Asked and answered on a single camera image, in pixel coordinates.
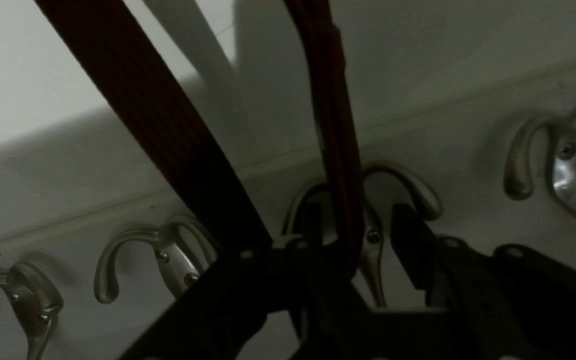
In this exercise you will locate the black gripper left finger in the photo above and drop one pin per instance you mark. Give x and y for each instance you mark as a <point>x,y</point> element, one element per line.
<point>233,301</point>

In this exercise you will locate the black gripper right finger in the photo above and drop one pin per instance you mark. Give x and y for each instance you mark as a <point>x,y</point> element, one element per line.
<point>515,302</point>

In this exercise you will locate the metal wall hook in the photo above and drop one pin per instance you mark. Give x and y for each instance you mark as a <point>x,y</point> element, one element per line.
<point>36,304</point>
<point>420,193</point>
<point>560,159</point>
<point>182,251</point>

